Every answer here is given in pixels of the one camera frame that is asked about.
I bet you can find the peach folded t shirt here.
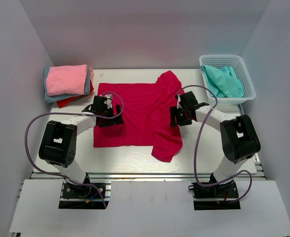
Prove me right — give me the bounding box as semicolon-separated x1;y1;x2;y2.
89;68;94;81

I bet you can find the crimson red t shirt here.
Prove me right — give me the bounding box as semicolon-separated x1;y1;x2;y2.
93;71;183;162

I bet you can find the teal crumpled t shirt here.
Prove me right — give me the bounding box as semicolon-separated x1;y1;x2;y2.
201;65;245;98

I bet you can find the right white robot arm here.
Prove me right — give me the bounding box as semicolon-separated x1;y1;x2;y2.
170;91;261;197

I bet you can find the aluminium table edge rail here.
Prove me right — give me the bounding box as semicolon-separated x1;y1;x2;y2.
31;171;266;182

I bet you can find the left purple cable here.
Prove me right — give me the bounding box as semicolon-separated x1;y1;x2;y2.
25;91;125;209

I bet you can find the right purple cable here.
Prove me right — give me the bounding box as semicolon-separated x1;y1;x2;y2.
175;85;253;204

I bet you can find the grey-blue folded t shirt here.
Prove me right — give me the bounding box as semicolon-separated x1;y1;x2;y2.
43;66;90;103

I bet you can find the purple cable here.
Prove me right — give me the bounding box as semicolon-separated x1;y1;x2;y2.
25;91;125;209
175;85;253;204

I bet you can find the white plastic basket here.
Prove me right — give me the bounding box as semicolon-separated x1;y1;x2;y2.
199;54;256;105

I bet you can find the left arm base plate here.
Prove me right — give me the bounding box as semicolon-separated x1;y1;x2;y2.
58;181;111;210

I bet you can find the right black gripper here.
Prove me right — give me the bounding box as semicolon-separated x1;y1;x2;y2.
170;105;193;127

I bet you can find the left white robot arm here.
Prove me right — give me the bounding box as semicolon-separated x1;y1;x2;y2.
39;93;124;197

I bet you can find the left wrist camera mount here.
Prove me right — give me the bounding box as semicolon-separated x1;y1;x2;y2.
104;94;113;109

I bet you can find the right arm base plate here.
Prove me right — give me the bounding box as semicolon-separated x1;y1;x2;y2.
188;181;241;210

